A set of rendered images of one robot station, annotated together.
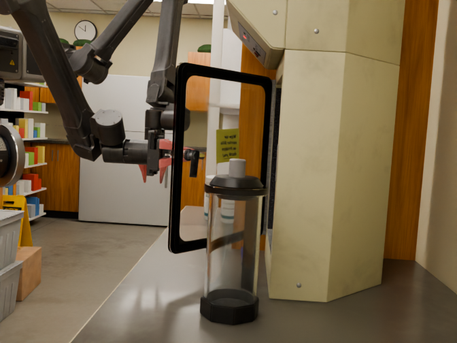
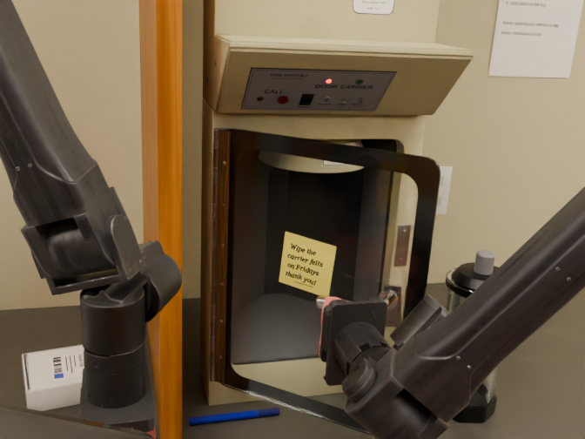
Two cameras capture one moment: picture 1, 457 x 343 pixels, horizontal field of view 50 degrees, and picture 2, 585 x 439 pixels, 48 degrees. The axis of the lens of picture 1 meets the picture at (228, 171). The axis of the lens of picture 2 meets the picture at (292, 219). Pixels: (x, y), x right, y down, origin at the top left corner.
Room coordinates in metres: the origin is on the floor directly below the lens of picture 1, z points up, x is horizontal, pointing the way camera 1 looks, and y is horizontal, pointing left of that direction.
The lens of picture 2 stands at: (1.40, 0.78, 1.56)
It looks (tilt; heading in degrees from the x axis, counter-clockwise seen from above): 18 degrees down; 252
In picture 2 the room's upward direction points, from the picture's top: 3 degrees clockwise
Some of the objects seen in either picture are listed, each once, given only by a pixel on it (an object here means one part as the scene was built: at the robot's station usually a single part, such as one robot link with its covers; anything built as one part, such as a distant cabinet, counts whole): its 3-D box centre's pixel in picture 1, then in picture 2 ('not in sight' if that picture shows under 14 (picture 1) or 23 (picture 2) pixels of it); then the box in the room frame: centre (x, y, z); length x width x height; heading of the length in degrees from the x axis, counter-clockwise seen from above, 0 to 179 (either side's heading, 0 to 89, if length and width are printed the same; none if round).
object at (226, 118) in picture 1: (224, 158); (312, 286); (1.11, 0.01, 1.19); 0.30 x 0.01 x 0.40; 137
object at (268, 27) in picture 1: (254, 36); (339, 81); (1.07, -0.04, 1.46); 0.32 x 0.12 x 0.10; 178
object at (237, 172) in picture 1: (237, 178); (482, 273); (0.82, -0.01, 1.18); 0.09 x 0.09 x 0.07
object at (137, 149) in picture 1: (142, 152); (362, 353); (1.12, 0.20, 1.19); 0.07 x 0.07 x 0.10; 88
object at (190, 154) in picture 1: (192, 163); not in sight; (1.02, 0.08, 1.18); 0.02 x 0.02 x 0.06; 47
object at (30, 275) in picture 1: (11, 271); not in sight; (3.41, 1.52, 0.14); 0.41 x 0.32 x 0.28; 4
